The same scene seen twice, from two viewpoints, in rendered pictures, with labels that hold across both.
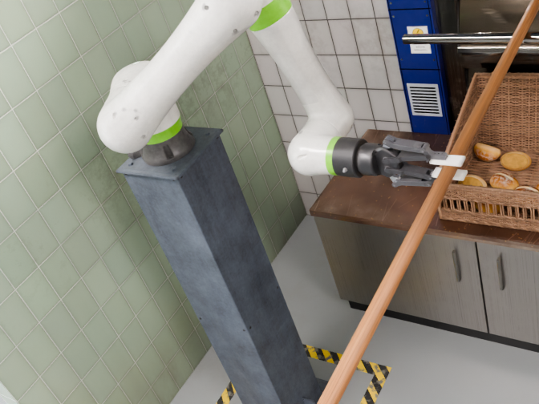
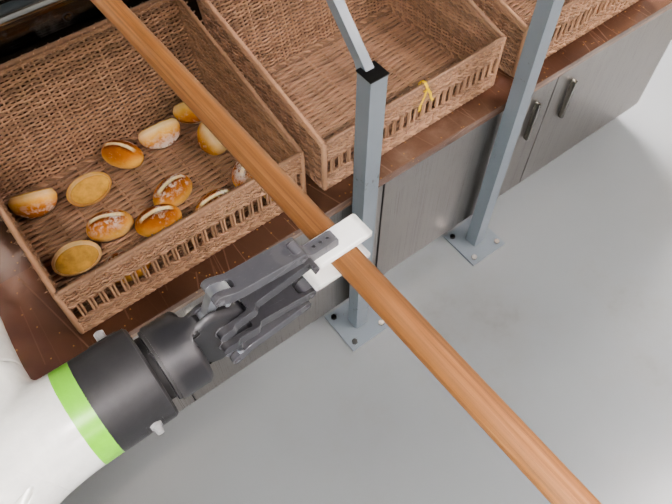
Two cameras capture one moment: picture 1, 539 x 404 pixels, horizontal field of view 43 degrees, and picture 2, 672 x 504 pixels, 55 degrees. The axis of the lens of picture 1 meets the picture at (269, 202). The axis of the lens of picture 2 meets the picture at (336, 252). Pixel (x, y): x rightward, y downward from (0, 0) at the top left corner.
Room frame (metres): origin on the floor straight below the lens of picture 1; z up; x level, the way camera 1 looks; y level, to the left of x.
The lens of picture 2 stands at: (1.09, -0.04, 1.72)
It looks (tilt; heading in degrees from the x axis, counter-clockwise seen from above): 57 degrees down; 279
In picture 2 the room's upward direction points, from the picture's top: straight up
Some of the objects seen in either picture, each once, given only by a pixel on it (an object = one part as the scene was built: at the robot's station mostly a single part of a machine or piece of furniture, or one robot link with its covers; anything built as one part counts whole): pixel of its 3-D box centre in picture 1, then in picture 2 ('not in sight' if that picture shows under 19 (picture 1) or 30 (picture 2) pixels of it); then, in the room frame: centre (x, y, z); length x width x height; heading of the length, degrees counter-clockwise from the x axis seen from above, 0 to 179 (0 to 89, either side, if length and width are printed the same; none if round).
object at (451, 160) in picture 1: (447, 159); (335, 242); (1.15, -0.39, 1.20); 0.07 x 0.03 x 0.01; 47
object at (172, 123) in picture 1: (145, 103); not in sight; (1.60, 0.21, 1.36); 0.16 x 0.13 x 0.19; 162
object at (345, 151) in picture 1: (353, 156); (125, 382); (1.31, -0.22, 1.18); 0.12 x 0.06 x 0.09; 137
